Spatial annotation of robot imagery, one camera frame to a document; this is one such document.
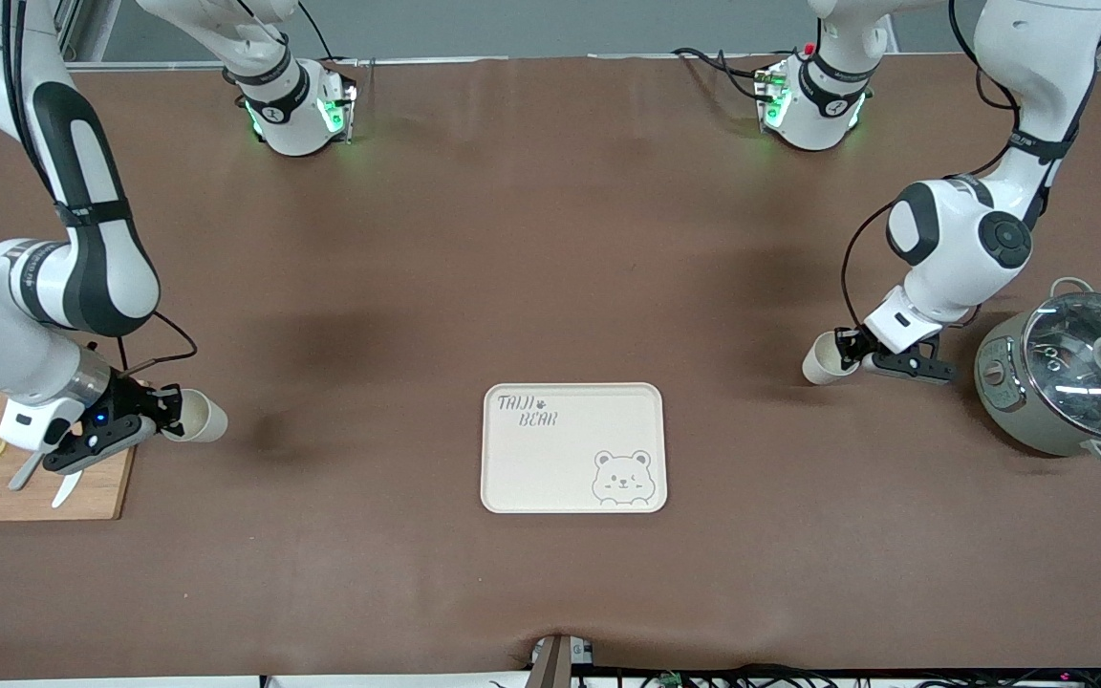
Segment white IKEA cup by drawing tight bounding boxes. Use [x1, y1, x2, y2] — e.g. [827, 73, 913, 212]
[162, 387, 229, 445]
[801, 329, 863, 387]

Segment grey plastic knife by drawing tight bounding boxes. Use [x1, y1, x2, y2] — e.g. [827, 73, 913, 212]
[8, 447, 47, 493]

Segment bamboo cutting board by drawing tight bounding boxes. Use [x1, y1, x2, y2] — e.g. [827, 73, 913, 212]
[0, 381, 138, 523]

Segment grey-green cooking pot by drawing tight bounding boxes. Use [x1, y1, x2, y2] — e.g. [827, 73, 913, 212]
[974, 276, 1101, 468]

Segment glass pot lid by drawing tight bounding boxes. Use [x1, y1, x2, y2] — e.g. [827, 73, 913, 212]
[1022, 291, 1101, 443]

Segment green-lit left base connector plate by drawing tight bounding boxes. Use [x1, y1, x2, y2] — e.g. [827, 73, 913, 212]
[753, 59, 794, 132]

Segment cream bear print tray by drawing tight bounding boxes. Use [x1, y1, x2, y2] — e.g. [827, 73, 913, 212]
[480, 382, 669, 516]

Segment brown table mat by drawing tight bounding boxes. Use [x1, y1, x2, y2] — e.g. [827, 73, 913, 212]
[0, 53, 1101, 682]

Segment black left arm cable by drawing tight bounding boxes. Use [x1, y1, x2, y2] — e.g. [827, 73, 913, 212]
[840, 0, 1084, 333]

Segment black base power cables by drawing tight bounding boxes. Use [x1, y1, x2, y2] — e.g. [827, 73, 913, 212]
[671, 46, 773, 102]

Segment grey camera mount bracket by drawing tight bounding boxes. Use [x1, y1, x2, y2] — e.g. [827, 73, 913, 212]
[529, 633, 595, 688]

